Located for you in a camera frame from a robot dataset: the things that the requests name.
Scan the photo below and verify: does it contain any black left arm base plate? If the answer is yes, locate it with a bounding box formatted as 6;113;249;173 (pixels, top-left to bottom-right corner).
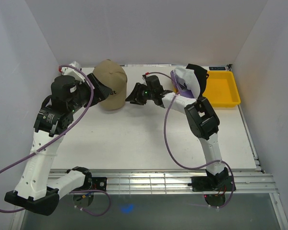
91;177;108;191

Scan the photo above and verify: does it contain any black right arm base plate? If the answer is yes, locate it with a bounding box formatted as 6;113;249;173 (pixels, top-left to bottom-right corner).
188;176;236;192

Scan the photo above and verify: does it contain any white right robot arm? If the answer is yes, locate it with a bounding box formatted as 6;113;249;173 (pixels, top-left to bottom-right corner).
126;75;235;192

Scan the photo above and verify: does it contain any purple baseball cap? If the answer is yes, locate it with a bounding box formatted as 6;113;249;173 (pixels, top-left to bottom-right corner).
170;70;194;98

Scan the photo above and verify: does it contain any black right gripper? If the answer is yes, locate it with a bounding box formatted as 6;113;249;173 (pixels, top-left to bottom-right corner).
126;83;155;105

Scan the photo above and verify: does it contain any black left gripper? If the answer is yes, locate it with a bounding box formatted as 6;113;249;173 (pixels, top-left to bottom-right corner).
68;73;112;114

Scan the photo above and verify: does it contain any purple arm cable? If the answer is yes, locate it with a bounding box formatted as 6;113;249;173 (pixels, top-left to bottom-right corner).
145;71;234;209
0;64;111;217

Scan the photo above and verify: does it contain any white baseball cap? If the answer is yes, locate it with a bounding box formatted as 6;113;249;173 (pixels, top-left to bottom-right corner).
174;67;201;98

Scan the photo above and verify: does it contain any beige baseball cap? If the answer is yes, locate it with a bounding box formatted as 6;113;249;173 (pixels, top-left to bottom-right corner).
93;59;128;111

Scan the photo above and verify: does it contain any yellow plastic bin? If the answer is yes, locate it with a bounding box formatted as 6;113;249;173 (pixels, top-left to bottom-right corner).
174;70;241;108

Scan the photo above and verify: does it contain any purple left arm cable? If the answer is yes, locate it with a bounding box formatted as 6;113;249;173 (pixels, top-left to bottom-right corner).
0;64;111;217

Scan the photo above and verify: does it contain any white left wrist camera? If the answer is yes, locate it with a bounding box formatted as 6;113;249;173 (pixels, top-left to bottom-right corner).
58;61;86;81

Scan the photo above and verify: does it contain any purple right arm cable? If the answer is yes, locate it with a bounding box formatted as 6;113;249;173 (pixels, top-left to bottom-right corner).
145;71;234;209

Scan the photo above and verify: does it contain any aluminium mounting rail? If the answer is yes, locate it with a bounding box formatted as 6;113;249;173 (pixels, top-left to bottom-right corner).
48;168;278;195

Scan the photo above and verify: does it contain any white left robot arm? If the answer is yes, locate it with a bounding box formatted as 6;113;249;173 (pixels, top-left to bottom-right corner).
4;73;111;216

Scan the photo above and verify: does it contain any black baseball cap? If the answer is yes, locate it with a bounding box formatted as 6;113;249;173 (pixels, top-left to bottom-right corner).
186;64;209;98

